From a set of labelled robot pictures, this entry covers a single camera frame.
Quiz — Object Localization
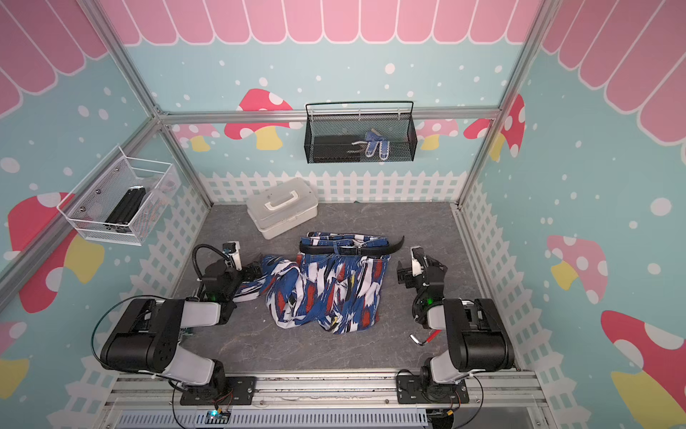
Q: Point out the blue white red patterned trousers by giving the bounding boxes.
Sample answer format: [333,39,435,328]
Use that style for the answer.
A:
[233,252,392,334]

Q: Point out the black leather belt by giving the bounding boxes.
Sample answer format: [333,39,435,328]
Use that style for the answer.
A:
[299,234,405,257]

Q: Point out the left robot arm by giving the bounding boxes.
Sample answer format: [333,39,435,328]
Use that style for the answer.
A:
[94,241,262,406]

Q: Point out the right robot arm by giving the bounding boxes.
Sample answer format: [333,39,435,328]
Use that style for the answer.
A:
[396,247,515,405]

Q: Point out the white plastic storage box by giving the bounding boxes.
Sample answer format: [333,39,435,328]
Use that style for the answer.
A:
[247,178,319,240]

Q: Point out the black case in white basket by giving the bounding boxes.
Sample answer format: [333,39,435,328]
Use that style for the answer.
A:
[105,186,146,233]

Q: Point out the small green circuit board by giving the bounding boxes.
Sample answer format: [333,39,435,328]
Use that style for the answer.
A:
[205,409,232,425]

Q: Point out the black box in black basket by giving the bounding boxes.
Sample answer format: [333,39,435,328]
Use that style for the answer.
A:
[309,136,362,164]

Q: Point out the red handled hex key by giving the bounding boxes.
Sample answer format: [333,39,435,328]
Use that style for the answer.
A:
[409,330,442,347]

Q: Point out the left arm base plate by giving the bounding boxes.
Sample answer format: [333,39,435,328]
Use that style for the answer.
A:
[180,375,257,406]

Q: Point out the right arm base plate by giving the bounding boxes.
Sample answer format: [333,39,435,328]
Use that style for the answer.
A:
[395,371,470,405]

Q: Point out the white wire wall basket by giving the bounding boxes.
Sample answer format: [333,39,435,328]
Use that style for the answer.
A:
[57,148,182,246]

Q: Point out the white slotted cable duct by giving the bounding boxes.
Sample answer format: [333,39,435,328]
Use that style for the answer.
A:
[109,409,432,428]

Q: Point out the black wire wall basket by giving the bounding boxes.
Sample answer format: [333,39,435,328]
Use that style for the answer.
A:
[304,100,418,164]

